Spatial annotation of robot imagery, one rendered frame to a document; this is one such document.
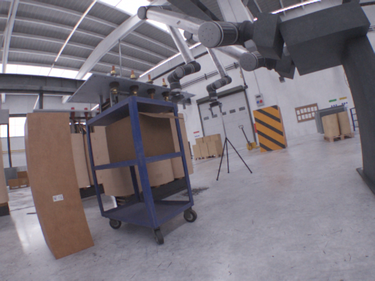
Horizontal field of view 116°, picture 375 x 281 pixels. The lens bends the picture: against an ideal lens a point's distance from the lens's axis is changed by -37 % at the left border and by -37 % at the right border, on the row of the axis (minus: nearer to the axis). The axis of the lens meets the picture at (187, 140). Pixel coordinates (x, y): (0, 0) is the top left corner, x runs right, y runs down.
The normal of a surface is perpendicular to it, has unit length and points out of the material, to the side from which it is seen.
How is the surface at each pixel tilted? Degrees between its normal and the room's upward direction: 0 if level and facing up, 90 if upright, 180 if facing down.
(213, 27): 109
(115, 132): 90
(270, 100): 90
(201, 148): 90
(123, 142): 90
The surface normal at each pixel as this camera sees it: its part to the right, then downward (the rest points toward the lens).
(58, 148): 0.79, -0.18
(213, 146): -0.54, 0.05
